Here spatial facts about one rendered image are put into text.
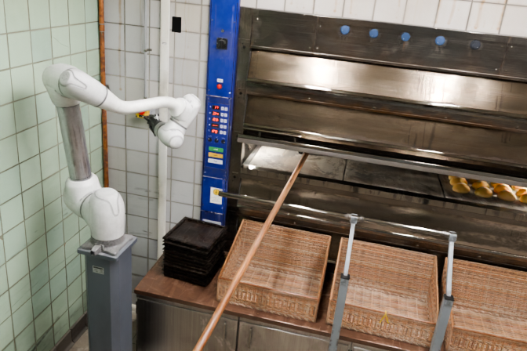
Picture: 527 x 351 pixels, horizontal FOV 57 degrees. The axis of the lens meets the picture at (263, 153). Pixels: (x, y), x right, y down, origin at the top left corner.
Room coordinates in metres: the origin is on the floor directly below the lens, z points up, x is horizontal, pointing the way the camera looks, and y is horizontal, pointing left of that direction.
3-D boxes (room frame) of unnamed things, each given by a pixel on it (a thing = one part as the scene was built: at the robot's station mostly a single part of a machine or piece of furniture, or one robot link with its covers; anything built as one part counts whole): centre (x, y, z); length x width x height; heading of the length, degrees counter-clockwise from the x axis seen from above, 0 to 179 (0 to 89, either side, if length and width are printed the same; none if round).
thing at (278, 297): (2.39, -0.13, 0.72); 0.56 x 0.49 x 0.28; 78
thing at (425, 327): (2.28, -0.73, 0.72); 0.56 x 0.49 x 0.28; 78
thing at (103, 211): (2.04, 0.71, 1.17); 0.18 x 0.16 x 0.22; 50
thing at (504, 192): (2.87, -1.41, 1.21); 0.61 x 0.48 x 0.06; 169
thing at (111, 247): (2.01, 0.71, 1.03); 0.22 x 0.18 x 0.06; 168
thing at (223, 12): (3.66, 0.10, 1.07); 1.93 x 0.16 x 2.15; 169
